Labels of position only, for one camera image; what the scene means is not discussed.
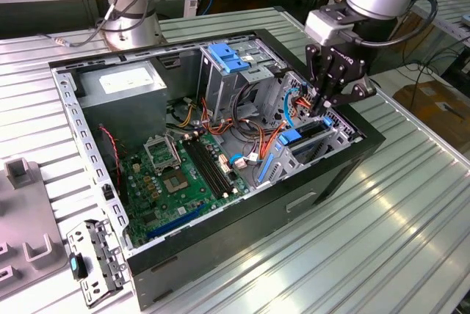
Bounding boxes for black cable grey plug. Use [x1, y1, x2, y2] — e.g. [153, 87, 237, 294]
[36, 0, 155, 49]

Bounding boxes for grey metal drive cage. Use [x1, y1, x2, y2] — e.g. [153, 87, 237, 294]
[196, 37, 291, 124]

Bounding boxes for metal slat side table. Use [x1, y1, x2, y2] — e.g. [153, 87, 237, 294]
[411, 0, 470, 42]

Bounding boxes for blue data wire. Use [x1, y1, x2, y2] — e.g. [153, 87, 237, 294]
[228, 85, 306, 165]

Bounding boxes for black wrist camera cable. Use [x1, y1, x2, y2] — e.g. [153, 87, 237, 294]
[358, 0, 440, 48]

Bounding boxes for black open PC case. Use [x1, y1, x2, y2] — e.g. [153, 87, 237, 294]
[47, 27, 386, 311]

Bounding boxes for CPU socket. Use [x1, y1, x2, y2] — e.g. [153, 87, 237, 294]
[161, 169, 192, 196]

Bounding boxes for brown cardboard box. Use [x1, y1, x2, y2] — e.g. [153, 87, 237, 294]
[392, 78, 470, 150]

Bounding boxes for grey parts rack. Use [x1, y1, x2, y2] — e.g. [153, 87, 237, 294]
[0, 156, 71, 300]

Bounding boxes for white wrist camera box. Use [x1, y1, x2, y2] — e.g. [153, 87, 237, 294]
[303, 4, 359, 46]

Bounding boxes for blue expansion slot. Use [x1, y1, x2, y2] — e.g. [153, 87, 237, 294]
[146, 205, 206, 241]

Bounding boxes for metal socket cover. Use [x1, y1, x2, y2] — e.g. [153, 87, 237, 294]
[142, 136, 184, 175]

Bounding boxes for orange power wire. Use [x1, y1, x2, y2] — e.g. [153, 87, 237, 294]
[256, 95, 320, 163]

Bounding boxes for grey power supply unit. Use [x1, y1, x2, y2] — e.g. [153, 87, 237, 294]
[75, 60, 170, 150]

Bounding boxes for orange yellow wire bundle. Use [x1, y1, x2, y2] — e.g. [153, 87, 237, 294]
[167, 95, 265, 146]

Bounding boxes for red black fan wire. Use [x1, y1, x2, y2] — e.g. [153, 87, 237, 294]
[98, 125, 124, 186]

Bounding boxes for black case fan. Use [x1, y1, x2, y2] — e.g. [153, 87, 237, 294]
[98, 126, 129, 205]

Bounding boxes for hinged metal slot bracket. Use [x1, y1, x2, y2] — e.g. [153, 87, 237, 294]
[65, 218, 133, 310]

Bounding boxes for blue plastic drive latch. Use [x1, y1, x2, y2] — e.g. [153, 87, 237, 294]
[207, 43, 251, 75]

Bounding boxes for black latch blue tab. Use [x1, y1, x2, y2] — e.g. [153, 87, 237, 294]
[68, 251, 89, 280]

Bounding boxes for black RAM slot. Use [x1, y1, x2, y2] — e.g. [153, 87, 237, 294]
[182, 138, 225, 200]
[192, 134, 236, 194]

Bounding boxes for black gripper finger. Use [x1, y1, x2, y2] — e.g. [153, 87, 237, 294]
[305, 43, 337, 117]
[319, 67, 377, 117]

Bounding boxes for hard disk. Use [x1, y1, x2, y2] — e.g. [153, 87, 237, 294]
[256, 115, 335, 186]

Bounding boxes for grey metal disk bay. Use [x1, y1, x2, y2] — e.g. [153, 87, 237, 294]
[253, 70, 364, 189]

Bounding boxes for black wire bundle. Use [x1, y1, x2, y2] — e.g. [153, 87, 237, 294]
[231, 81, 267, 142]

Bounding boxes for green motherboard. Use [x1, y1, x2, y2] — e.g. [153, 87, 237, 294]
[119, 132, 254, 249]

